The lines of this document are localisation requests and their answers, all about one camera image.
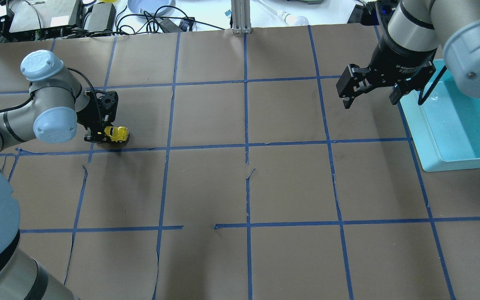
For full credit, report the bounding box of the black power adapter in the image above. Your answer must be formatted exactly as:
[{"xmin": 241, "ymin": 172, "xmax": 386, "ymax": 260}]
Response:
[{"xmin": 84, "ymin": 2, "xmax": 116, "ymax": 32}]

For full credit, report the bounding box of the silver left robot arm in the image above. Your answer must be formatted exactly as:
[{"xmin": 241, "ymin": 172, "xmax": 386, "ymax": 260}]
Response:
[{"xmin": 0, "ymin": 50, "xmax": 130, "ymax": 300}]

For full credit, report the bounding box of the aluminium frame post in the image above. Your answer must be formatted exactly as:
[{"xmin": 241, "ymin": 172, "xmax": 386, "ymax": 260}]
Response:
[{"xmin": 230, "ymin": 0, "xmax": 252, "ymax": 34}]

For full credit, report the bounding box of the light blue plate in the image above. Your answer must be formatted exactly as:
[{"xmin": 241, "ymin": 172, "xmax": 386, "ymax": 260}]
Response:
[{"xmin": 126, "ymin": 0, "xmax": 176, "ymax": 17}]

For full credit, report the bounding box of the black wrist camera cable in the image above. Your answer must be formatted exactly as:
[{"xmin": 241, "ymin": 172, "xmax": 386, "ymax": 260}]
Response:
[{"xmin": 417, "ymin": 62, "xmax": 449, "ymax": 106}]

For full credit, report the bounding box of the black computer box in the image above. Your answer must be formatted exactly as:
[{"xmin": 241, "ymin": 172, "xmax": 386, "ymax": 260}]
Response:
[{"xmin": 9, "ymin": 0, "xmax": 84, "ymax": 34}]

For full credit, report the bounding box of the light blue plastic bin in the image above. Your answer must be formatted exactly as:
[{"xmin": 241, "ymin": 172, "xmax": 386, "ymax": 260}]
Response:
[{"xmin": 400, "ymin": 71, "xmax": 480, "ymax": 172}]

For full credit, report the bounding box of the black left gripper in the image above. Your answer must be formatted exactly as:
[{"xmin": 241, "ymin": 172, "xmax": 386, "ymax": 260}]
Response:
[{"xmin": 77, "ymin": 90, "xmax": 128, "ymax": 144}]

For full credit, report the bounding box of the brown paper table cover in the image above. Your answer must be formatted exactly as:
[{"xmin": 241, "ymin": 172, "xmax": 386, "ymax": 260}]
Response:
[{"xmin": 0, "ymin": 24, "xmax": 480, "ymax": 300}]

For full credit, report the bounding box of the yellow beetle toy car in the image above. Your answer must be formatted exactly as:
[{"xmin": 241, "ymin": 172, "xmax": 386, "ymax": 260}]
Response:
[{"xmin": 103, "ymin": 126, "xmax": 130, "ymax": 144}]

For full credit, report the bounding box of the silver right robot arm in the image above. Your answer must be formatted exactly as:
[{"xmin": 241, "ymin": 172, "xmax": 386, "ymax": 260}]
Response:
[{"xmin": 336, "ymin": 0, "xmax": 480, "ymax": 109}]

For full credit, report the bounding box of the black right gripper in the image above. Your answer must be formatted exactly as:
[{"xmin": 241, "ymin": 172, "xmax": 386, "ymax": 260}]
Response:
[{"xmin": 336, "ymin": 44, "xmax": 436, "ymax": 110}]

